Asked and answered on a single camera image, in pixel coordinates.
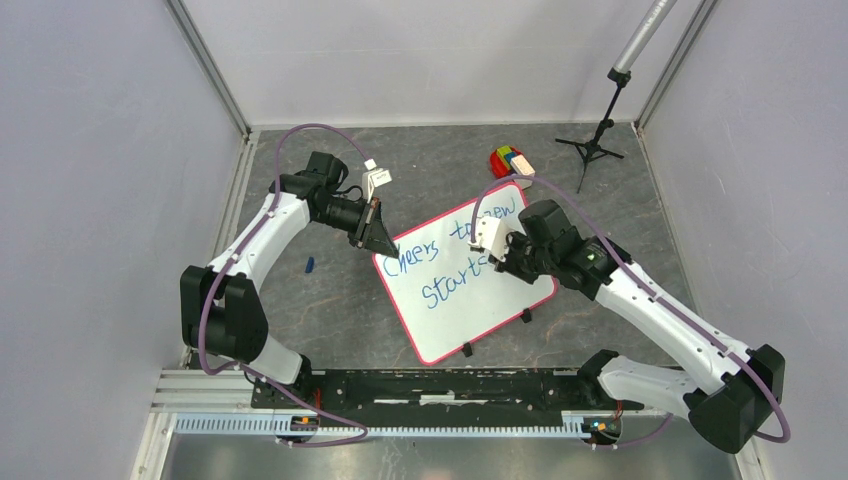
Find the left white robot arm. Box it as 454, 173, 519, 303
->
179, 152, 399, 408

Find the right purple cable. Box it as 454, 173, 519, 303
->
470, 174, 792, 452

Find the colourful toy brick stack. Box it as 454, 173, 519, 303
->
489, 145, 535, 179

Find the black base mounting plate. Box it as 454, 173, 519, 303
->
250, 367, 645, 429

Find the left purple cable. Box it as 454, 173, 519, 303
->
196, 123, 370, 448

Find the purple cable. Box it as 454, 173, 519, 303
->
470, 174, 792, 452
196, 123, 370, 448

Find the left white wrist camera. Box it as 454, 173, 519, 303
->
361, 158, 392, 202

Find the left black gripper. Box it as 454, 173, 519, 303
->
314, 195, 399, 259

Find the black tripod stand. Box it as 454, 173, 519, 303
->
555, 0, 677, 193

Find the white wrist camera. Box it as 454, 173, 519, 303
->
468, 216, 511, 261
361, 158, 392, 202

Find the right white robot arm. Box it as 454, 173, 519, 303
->
472, 200, 790, 454

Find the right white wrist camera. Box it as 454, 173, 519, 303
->
468, 216, 511, 261

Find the grey slotted cable duct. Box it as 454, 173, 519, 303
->
174, 413, 616, 439

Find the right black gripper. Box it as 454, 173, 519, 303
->
489, 227, 556, 284

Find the pink framed whiteboard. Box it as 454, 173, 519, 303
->
372, 200, 558, 366

